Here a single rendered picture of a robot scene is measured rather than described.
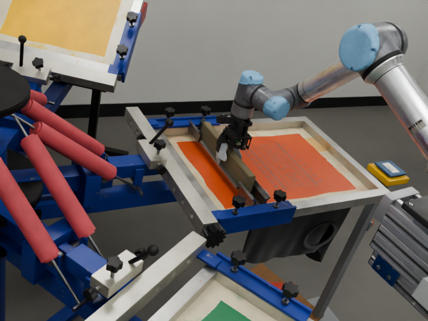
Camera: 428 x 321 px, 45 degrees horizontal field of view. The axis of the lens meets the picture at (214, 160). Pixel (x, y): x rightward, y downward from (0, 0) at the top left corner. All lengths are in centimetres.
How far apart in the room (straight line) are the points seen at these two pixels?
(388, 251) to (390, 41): 62
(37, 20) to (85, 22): 18
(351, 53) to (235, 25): 280
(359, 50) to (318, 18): 322
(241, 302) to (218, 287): 7
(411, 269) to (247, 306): 49
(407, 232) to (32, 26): 155
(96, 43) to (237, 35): 220
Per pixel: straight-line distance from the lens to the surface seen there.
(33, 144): 138
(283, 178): 196
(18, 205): 130
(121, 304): 124
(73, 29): 216
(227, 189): 180
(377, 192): 205
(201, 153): 196
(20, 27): 218
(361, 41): 136
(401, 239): 159
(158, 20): 381
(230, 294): 144
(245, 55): 429
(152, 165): 165
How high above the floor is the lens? 198
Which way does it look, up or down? 32 degrees down
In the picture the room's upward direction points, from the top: 15 degrees clockwise
